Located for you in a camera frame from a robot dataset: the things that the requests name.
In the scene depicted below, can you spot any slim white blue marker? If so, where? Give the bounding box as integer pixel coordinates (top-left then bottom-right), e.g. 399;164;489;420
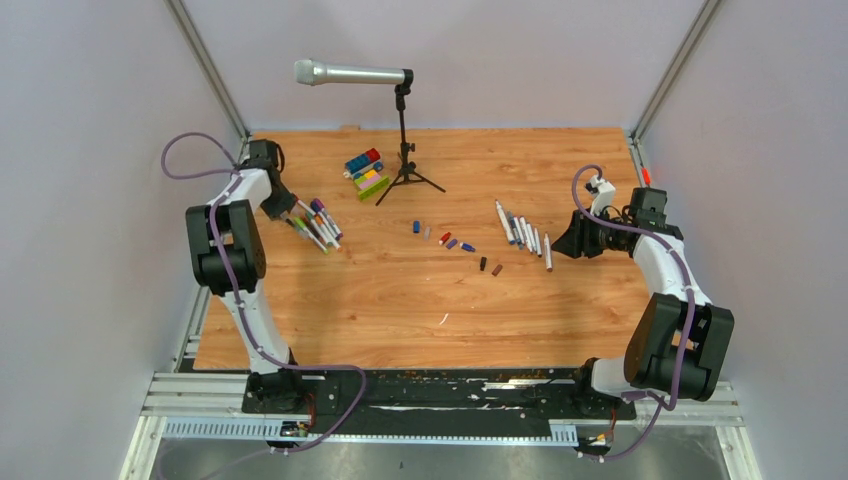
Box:
526;222;536;254

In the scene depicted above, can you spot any translucent blue pen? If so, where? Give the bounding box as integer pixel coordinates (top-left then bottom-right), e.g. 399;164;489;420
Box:
507;211;524;250

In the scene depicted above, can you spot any white marker blue end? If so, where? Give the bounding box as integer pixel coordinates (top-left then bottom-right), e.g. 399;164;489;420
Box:
495;200;516;245

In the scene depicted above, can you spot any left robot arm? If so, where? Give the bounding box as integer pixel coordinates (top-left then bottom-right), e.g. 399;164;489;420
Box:
186;140;307;413

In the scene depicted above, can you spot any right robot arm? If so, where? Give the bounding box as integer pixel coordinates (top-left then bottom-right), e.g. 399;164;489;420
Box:
551;179;734;418

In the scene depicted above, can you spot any white marker red tip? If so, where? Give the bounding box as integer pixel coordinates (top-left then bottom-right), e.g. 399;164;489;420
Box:
297;199;316;218

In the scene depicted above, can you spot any green yellow pink block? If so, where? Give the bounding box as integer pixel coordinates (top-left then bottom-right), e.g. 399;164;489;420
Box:
354;170;390;201

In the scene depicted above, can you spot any blue red toy train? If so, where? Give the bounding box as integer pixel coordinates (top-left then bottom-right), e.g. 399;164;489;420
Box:
343;148;384;180

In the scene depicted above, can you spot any black tripod microphone stand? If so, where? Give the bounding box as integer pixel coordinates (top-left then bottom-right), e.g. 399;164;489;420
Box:
375;69;446;206

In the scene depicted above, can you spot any silver microphone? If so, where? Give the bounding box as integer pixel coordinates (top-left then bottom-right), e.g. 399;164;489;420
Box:
294;59;414;86

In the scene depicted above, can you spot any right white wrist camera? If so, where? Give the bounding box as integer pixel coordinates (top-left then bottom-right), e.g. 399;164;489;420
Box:
585;175;616;217

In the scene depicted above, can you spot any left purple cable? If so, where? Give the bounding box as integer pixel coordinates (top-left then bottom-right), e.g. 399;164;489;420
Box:
160;132;369;458

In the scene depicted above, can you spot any purple cable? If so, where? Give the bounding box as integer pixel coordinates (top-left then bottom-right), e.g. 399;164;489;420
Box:
160;132;369;458
571;164;697;462

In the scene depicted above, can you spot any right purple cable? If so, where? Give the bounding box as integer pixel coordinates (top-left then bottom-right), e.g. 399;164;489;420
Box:
571;164;697;462

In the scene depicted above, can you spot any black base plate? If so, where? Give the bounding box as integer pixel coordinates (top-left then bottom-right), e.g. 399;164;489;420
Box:
241;367;637;438

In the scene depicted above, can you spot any aluminium frame rail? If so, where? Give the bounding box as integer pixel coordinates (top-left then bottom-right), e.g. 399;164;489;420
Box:
120;367;761;479

